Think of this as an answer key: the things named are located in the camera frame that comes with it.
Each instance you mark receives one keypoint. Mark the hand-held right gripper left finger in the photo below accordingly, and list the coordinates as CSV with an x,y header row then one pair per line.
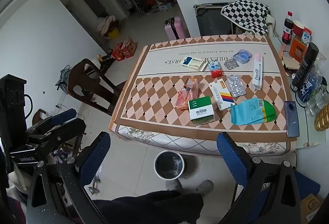
x,y
95,154

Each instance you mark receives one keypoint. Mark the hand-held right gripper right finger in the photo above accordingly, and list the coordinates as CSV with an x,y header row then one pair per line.
x,y
231,157

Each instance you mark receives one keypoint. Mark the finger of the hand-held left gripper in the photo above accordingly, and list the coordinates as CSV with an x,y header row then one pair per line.
x,y
63,115
64,131

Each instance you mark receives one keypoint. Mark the teal green plastic bag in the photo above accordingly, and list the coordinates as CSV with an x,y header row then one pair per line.
x,y
252,112

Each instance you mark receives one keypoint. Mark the green white medicine box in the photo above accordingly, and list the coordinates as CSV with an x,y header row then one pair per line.
x,y
201,110

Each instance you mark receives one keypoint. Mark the round white waste bin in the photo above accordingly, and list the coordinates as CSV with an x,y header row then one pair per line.
x,y
169,164

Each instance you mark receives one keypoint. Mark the white box with colour stripes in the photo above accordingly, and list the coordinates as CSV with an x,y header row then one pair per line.
x,y
221,94

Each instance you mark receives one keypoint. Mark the large silver blister pack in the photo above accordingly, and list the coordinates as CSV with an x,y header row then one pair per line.
x,y
236,86

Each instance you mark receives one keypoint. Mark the orange plastic wrapper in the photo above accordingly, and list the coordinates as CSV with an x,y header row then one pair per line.
x,y
187,92

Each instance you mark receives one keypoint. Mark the red blue medicine box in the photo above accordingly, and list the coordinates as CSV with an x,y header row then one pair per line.
x,y
215,69

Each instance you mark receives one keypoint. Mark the long white toothpaste box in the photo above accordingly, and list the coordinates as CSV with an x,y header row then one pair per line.
x,y
258,72

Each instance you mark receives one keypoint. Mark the small silver blister pack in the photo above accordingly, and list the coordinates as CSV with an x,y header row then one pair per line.
x,y
231,64

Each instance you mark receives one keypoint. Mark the white blue medicine box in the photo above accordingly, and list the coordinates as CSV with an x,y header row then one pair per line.
x,y
194,63

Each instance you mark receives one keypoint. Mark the blue plastic wrapper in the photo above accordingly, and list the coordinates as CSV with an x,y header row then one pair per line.
x,y
243,56

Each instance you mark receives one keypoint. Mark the brown wooden stool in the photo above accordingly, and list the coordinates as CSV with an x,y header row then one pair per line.
x,y
38,114

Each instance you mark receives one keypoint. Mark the small dumbbell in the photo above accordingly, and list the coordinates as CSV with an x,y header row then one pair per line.
x,y
95,184

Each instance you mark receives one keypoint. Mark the dark wooden chair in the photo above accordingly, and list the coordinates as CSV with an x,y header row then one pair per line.
x,y
87,85

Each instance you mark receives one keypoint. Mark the grey slipper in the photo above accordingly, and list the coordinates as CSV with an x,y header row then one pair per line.
x,y
172,184
204,185

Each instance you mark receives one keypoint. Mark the white floral tablecloth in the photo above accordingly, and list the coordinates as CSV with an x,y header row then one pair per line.
x,y
180,140

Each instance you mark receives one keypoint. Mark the dark blue smartphone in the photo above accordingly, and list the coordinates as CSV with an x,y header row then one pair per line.
x,y
291,118

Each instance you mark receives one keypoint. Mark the person's dark trouser legs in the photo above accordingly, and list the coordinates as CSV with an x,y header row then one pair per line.
x,y
144,208

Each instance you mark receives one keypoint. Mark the red gift box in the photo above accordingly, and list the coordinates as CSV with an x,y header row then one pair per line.
x,y
118,53
129,48

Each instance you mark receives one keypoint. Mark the cardboard box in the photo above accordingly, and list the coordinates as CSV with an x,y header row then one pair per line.
x,y
309,207

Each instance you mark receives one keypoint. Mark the yellow bin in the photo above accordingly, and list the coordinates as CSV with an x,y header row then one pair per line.
x,y
114,33

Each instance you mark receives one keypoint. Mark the diamond pattern table mat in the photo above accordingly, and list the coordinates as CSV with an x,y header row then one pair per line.
x,y
167,77

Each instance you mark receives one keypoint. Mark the clear plastic bottle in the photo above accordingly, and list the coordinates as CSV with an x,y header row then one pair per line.
x,y
318,100

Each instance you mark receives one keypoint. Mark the clear bottle with blue label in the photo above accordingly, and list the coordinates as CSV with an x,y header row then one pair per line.
x,y
312,84

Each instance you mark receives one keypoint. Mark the black spray can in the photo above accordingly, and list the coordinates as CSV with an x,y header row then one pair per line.
x,y
304,67

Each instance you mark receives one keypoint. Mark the orange box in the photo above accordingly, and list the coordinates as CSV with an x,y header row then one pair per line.
x,y
298,48

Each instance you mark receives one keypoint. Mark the dark folding bed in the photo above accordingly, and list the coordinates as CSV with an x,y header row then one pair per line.
x,y
213,21

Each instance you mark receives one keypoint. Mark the cola bottle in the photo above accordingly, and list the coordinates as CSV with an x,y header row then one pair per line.
x,y
287,30

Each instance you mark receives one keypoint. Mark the pink suitcase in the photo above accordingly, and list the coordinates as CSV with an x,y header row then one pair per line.
x,y
177,28

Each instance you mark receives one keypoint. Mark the black white checkered cloth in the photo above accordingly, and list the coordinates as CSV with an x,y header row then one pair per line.
x,y
246,15

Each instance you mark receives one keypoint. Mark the white blue carton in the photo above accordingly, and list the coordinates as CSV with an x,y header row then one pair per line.
x,y
306,34

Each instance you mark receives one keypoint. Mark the red paper cup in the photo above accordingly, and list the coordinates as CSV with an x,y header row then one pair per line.
x,y
298,27

